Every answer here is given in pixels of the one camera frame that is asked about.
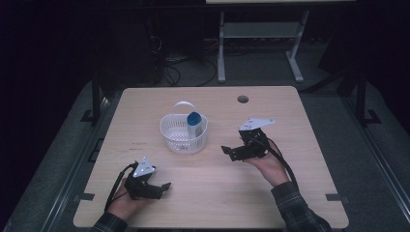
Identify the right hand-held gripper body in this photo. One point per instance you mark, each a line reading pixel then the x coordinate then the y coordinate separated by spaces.
pixel 253 145

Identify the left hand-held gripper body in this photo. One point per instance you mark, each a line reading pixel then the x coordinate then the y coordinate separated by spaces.
pixel 140 189

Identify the white blue-capped shampoo bottle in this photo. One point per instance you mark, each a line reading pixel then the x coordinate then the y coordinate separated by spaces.
pixel 194 124

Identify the white plastic basket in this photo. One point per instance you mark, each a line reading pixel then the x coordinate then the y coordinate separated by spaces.
pixel 180 137

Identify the person's left hand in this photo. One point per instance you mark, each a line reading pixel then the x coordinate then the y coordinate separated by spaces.
pixel 124 206

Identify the person's right hand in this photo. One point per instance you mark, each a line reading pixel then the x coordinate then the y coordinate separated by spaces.
pixel 270 167

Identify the black tape strip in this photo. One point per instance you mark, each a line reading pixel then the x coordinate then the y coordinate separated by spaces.
pixel 86 196
pixel 335 197

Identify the black slotted bracket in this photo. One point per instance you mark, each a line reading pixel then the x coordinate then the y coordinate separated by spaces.
pixel 95 150

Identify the black metal post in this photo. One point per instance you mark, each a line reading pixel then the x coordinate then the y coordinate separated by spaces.
pixel 95 96
pixel 361 96

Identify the grey metal table frame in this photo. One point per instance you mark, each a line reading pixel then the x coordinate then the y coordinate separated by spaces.
pixel 257 30

